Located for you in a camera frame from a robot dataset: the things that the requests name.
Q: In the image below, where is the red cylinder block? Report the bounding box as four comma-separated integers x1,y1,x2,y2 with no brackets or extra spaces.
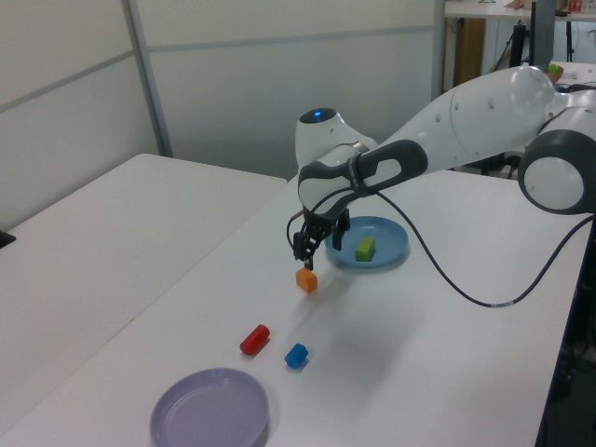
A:
238,324,271,357

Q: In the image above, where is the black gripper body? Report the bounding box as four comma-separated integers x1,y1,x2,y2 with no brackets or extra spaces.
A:
300,204,350,239

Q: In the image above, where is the black monitor stand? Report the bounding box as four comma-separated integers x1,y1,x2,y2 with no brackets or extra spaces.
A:
509,20,530,69

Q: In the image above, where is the blue plate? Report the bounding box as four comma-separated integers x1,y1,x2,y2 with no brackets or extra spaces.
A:
323,215,410,270

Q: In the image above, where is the orange block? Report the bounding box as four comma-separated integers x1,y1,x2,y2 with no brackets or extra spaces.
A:
295,267,318,294

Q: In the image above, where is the blue block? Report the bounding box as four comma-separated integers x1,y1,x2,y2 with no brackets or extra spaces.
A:
284,343,310,371

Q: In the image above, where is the white background desk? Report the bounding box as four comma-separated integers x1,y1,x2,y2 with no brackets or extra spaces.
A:
444,0,596,20

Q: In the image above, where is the purple plate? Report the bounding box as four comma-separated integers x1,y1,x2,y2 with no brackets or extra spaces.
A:
149,367,271,447

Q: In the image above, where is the wooden cabinet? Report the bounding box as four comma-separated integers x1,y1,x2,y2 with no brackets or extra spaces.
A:
445,18,486,92

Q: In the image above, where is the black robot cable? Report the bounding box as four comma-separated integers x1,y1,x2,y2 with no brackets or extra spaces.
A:
286,183,596,309

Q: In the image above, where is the green block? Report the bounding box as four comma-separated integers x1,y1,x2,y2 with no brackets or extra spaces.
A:
354,237,376,263

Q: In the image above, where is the grey partition post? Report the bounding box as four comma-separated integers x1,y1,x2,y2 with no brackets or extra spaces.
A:
121,0,173,157
430,0,447,102

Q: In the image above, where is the white office desk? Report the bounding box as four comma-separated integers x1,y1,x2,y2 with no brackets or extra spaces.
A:
553,60,596,92

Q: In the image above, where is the black table side frame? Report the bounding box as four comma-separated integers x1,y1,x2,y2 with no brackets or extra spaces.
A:
535,218,596,447

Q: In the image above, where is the dark flat monitor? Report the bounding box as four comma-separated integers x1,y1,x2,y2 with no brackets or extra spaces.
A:
530,0,558,71

